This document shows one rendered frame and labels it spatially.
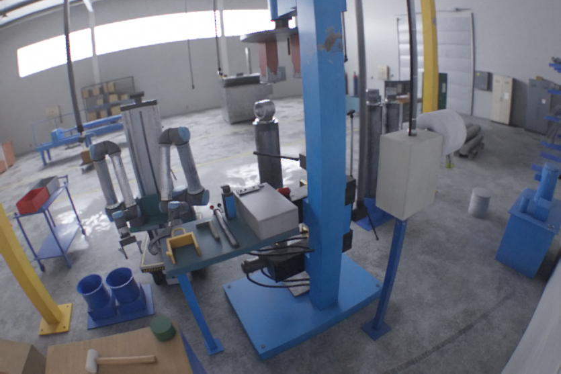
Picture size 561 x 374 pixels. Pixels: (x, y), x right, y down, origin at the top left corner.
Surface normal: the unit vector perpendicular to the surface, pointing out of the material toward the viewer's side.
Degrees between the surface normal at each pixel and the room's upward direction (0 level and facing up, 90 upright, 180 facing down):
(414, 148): 90
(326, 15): 90
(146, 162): 90
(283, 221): 90
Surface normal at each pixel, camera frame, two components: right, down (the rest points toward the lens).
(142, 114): 0.30, 0.32
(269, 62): 0.60, 0.24
